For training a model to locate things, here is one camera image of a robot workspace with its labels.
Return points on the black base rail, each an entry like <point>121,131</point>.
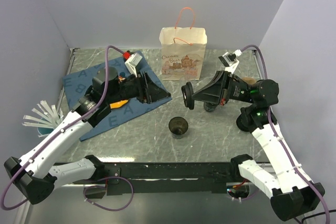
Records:
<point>125,177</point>

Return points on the blue alphabet placemat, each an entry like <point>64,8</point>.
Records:
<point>75,85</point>

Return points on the dark takeout cup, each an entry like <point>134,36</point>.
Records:
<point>209,107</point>
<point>178,127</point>

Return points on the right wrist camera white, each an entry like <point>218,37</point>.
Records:
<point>230,60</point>

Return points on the clear plastic cup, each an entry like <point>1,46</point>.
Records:
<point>185,79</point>

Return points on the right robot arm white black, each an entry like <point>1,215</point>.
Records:
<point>291,191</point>

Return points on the cream paper bag orange handles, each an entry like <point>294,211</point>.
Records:
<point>182,50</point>

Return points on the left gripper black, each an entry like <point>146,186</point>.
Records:
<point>148,91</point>

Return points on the black cup lid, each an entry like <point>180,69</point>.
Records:
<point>187,92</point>
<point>244,122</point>

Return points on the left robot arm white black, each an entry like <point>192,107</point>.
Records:
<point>35,173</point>

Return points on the brown pulp cup carrier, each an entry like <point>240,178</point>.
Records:
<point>249,80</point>

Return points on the yellow dotted plate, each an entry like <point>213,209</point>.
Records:
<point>118,104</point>

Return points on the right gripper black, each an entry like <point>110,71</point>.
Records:
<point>212,92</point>

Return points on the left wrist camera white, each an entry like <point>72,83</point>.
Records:
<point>131,62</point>

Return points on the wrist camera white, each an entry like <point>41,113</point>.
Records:
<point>131,62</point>
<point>230,60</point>

